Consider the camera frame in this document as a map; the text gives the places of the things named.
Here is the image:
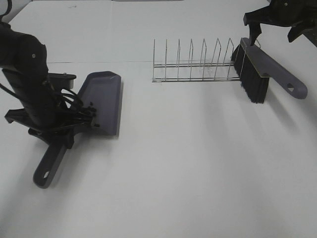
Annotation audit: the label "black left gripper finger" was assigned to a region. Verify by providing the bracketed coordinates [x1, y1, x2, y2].
[45, 131, 74, 149]
[4, 109, 30, 124]

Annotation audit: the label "purple hand brush black bristles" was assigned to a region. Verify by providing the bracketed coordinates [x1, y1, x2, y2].
[231, 38, 308, 104]

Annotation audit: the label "metal wire dish rack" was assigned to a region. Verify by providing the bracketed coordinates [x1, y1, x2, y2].
[152, 38, 240, 83]

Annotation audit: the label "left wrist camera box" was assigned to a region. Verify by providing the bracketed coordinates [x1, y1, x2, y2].
[48, 73, 76, 90]

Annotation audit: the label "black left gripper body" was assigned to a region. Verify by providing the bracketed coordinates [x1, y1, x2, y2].
[0, 23, 82, 135]

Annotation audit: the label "pile of coffee beans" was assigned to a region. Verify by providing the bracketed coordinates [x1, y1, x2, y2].
[81, 102, 101, 128]

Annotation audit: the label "purple plastic dustpan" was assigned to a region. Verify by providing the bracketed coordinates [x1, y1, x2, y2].
[29, 71, 123, 188]

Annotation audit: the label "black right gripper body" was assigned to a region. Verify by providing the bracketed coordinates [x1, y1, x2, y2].
[243, 0, 317, 26]

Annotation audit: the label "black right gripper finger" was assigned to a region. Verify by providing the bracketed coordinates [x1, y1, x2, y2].
[249, 22, 262, 46]
[287, 21, 313, 43]

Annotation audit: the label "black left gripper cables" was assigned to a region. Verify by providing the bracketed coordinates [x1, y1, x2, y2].
[42, 76, 99, 129]

